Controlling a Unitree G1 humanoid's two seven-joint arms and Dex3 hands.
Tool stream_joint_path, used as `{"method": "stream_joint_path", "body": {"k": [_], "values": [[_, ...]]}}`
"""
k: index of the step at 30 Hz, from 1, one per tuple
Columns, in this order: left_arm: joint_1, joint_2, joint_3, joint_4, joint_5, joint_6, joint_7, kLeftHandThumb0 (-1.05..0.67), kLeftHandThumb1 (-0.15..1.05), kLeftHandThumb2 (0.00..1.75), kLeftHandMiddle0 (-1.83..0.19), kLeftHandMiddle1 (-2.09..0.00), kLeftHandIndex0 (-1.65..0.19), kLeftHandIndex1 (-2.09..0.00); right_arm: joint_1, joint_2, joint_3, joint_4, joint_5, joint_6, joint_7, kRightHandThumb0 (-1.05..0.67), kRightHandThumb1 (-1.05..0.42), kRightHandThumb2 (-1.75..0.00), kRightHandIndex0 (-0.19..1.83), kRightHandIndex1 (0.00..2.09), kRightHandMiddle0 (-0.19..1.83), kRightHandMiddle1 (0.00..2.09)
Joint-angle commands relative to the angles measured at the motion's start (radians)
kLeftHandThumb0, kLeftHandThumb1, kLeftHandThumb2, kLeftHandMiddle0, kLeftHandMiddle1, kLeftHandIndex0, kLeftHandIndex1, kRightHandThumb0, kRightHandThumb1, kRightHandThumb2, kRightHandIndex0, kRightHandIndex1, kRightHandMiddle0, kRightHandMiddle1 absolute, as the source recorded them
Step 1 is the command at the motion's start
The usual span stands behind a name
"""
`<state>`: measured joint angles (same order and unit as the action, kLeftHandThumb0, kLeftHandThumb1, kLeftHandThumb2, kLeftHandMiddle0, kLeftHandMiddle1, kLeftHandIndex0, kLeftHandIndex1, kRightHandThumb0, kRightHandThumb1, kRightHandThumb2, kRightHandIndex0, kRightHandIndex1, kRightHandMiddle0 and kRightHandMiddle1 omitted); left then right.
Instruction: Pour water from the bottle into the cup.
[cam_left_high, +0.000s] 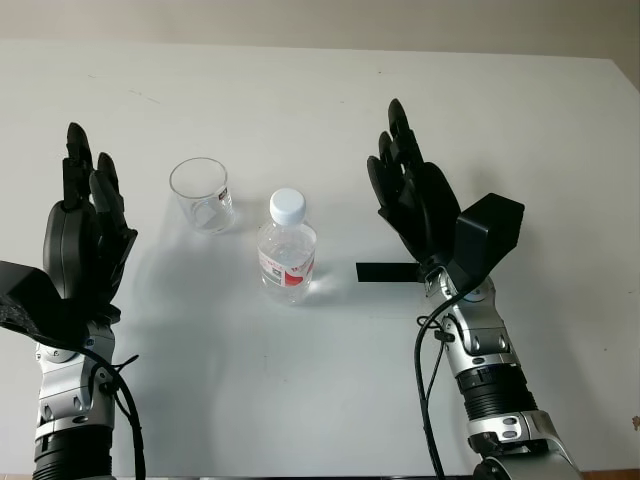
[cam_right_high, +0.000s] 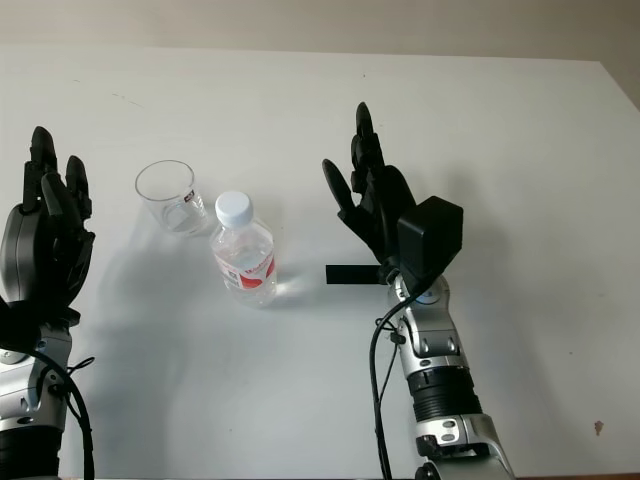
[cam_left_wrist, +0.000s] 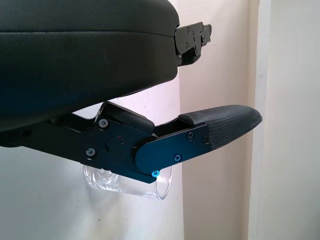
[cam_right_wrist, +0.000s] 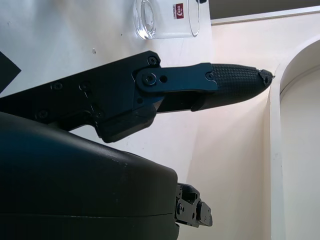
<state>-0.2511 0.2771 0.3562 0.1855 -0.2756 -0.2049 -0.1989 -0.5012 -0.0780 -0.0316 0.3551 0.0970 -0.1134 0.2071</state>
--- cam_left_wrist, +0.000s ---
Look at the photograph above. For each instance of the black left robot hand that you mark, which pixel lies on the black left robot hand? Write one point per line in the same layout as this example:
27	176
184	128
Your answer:
75	62

